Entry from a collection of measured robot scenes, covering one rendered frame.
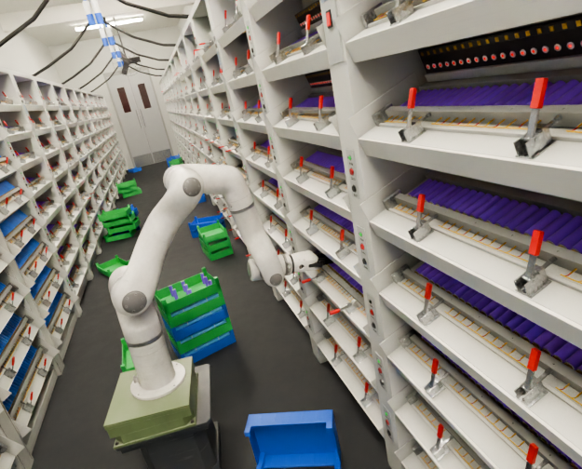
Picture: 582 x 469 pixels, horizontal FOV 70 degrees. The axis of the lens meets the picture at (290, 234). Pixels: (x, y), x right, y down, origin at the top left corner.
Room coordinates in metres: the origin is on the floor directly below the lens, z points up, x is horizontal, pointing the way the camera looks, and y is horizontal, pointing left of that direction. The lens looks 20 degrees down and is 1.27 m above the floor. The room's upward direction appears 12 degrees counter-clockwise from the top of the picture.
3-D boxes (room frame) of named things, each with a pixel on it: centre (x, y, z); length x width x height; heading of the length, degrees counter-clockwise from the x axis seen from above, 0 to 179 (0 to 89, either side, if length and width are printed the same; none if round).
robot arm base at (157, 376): (1.22, 0.56, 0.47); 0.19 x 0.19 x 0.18
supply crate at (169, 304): (1.96, 0.59, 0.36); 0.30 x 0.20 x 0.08; 118
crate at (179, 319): (1.96, 0.59, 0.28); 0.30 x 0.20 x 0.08; 118
